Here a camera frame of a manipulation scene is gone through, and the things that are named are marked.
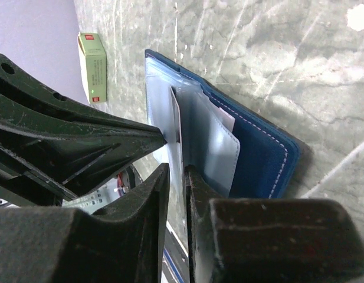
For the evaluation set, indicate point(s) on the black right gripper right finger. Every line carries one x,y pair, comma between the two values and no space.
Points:
268,240

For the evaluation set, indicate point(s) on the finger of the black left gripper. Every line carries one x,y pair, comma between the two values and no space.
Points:
53,148

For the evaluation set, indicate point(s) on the blue leather card holder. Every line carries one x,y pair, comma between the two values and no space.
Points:
238,153

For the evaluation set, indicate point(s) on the dark card with chip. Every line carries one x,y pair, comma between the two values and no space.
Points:
176,157

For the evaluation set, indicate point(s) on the white small cardboard box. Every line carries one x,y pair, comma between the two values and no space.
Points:
93,66

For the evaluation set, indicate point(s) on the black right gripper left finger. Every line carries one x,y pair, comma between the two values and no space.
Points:
121,242

